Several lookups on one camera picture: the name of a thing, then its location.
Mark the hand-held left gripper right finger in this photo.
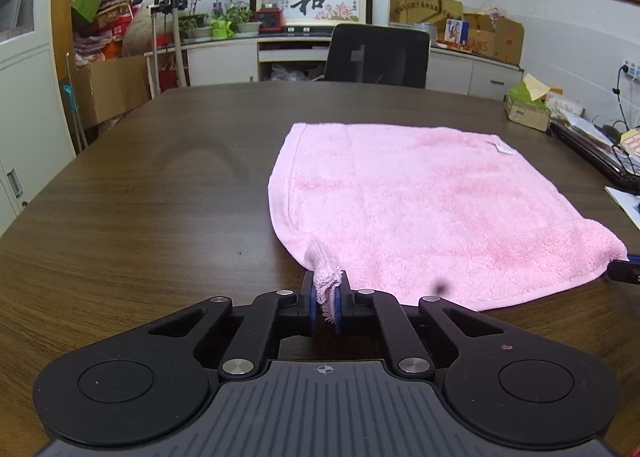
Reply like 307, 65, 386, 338
332, 271, 492, 381

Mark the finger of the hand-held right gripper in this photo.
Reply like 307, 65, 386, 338
608, 254, 640, 285

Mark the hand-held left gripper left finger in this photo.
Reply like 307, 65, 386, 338
148, 270, 318, 381

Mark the pink towel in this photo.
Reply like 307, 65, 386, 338
268, 123, 629, 325

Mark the white paper sheet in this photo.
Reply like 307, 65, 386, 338
604, 186, 640, 230

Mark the black laptop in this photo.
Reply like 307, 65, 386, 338
549, 119, 640, 188

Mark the green tissue box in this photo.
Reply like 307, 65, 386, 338
504, 74, 553, 132

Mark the white low cabinet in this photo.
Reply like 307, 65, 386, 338
145, 32, 525, 102

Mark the black office chair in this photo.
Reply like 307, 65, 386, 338
320, 23, 431, 90

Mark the brown cardboard box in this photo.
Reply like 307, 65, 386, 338
462, 12, 525, 66

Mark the small potted plant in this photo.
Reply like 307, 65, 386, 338
226, 4, 262, 34

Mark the blue picture box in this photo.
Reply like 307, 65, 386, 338
445, 19, 470, 46

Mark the large cardboard box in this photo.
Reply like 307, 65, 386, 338
75, 54, 152, 128

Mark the framed calligraphy lotus picture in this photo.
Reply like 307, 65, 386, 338
250, 0, 374, 28

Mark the red base blender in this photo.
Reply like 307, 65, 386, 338
255, 0, 285, 32

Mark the gold plaque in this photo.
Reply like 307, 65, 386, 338
389, 0, 464, 32

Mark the pile of bedding and bags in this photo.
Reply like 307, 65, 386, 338
72, 0, 151, 65

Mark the grey metal cabinet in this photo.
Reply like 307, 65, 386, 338
0, 0, 77, 238

